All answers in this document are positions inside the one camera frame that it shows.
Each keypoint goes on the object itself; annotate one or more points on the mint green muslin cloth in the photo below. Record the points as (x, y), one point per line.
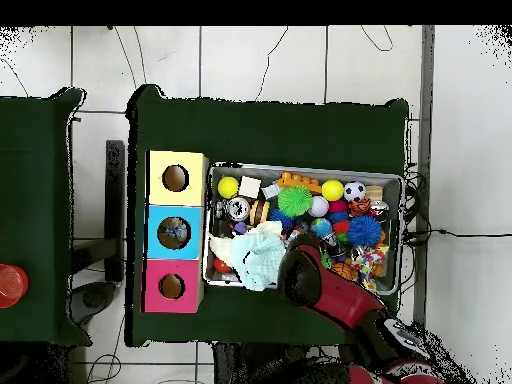
(256, 256)

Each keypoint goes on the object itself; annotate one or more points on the colourful polka-dot cloth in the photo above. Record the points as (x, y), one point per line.
(372, 260)

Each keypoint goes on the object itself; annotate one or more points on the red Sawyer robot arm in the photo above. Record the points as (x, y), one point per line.
(344, 300)

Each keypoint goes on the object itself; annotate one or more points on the wooden box with three holes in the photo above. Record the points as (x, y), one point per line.
(192, 200)

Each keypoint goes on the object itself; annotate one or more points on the clear mesh bin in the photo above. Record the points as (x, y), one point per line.
(394, 186)

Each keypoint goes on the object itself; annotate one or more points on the yellow smiley ball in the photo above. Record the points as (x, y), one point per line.
(228, 187)

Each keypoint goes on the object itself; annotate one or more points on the green spiky rubber ball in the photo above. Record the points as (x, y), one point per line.
(294, 202)

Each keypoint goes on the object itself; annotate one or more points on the orange plastic toy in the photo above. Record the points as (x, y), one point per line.
(298, 181)

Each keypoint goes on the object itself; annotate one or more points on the white baseball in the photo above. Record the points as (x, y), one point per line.
(319, 206)

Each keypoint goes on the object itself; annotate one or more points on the plain yellow ball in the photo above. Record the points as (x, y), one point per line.
(332, 190)

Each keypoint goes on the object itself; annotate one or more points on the black and white soccer ball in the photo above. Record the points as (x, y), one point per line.
(354, 190)

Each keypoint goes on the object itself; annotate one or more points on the blue spiky rubber ball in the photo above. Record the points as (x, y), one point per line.
(365, 230)

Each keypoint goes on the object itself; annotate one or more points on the black chair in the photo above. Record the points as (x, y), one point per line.
(115, 208)

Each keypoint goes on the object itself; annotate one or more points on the green cloth side table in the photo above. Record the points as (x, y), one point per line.
(40, 176)

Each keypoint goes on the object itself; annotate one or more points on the red plastic cup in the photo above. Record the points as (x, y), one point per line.
(11, 286)

